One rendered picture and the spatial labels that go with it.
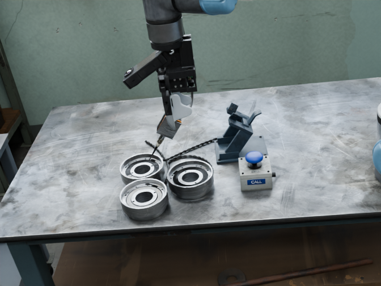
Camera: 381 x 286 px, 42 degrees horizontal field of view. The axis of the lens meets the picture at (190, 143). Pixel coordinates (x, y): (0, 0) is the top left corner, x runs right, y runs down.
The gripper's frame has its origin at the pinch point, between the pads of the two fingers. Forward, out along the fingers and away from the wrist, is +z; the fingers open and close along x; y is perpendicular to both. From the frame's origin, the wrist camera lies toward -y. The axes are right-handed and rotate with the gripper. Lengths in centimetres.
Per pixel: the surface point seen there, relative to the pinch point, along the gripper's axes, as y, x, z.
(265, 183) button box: 19.9, -12.3, 11.3
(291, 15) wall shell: 56, 150, 31
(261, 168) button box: 19.4, -10.1, 8.8
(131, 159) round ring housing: -11.0, 0.8, 9.9
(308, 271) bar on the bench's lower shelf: 28.8, -15.8, 36.9
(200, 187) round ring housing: 5.4, -13.2, 9.9
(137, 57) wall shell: -27, 155, 45
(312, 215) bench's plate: 28.0, -22.3, 13.3
